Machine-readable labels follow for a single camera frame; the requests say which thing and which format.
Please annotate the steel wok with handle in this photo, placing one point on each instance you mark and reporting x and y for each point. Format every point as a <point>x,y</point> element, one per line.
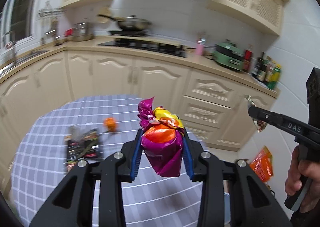
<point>131,23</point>

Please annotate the orange paper gift bag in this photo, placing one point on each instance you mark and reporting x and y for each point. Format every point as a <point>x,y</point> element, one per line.
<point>262,164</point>

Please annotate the dark snack wrapper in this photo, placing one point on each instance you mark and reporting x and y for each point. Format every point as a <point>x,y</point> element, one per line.
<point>82,145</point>

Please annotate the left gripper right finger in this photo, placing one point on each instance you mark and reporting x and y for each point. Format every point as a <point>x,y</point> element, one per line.
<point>251,202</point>

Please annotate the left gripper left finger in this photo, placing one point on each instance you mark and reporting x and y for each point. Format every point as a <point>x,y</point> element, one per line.
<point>71,202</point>

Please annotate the small orange fruit with stem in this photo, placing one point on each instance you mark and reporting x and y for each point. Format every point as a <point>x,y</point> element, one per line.
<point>110,125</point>

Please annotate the black tracker camera module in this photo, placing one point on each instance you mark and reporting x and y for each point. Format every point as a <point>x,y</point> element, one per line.
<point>313,97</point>

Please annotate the black gas stove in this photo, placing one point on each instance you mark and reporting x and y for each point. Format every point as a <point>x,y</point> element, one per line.
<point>136,40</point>

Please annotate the blue plastic trash bin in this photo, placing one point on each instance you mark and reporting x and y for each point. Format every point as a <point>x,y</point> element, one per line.
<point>227,209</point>

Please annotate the pink utensil holder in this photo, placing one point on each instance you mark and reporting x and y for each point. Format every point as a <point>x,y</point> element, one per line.
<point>200,45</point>

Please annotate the green yellow bottle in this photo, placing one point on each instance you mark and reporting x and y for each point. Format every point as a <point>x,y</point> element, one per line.
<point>275,77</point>

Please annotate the green electric cooker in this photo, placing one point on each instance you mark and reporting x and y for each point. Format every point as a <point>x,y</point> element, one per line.
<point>227,54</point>

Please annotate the steel stock pot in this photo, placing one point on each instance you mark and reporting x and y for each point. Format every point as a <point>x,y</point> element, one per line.
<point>82,32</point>

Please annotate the kitchen window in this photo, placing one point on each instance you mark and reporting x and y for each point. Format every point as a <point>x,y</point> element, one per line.
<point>16,20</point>

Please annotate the shiny foil candy wrapper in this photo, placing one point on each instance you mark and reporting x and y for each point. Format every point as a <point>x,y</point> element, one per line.
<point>256,114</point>

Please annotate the dark oil bottle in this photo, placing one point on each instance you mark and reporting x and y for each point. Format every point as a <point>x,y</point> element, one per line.
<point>259,70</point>

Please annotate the hanging utensil rack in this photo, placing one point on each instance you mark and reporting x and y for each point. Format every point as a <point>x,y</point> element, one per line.
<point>49,18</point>

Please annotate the steel sink faucet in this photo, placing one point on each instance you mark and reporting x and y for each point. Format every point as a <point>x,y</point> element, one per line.
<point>11,44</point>

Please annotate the purple and yellow snack wrappers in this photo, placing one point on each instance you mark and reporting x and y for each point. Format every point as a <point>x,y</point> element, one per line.
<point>162,138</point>

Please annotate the red label sauce bottle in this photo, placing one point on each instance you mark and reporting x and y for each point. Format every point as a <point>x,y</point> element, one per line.
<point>247,58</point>

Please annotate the cream kitchen base cabinets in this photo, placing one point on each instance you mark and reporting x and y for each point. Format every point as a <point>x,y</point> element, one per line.
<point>207,97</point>

